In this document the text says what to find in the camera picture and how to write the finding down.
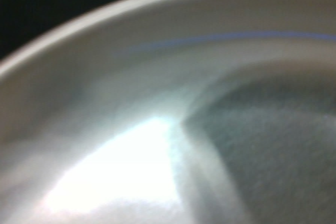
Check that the round silver metal plate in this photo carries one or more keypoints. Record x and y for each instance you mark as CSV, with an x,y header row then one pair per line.
x,y
168,112

